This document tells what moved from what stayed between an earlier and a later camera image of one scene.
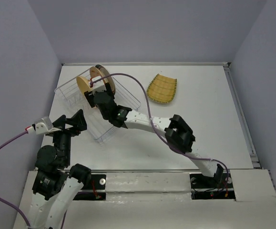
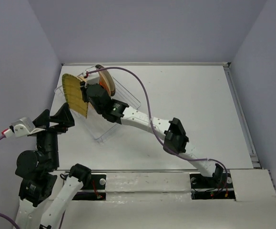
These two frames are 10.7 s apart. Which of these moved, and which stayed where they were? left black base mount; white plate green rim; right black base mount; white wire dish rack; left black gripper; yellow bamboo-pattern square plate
Moved: left black gripper; yellow bamboo-pattern square plate
Stayed: white wire dish rack; white plate green rim; right black base mount; left black base mount
